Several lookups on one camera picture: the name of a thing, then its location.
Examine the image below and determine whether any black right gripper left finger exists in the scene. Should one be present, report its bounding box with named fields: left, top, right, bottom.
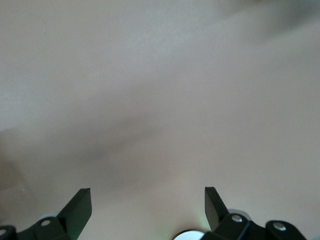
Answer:
left=0, top=187, right=92, bottom=240

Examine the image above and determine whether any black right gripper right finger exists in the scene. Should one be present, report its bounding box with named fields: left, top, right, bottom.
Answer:
left=203, top=186, right=307, bottom=240

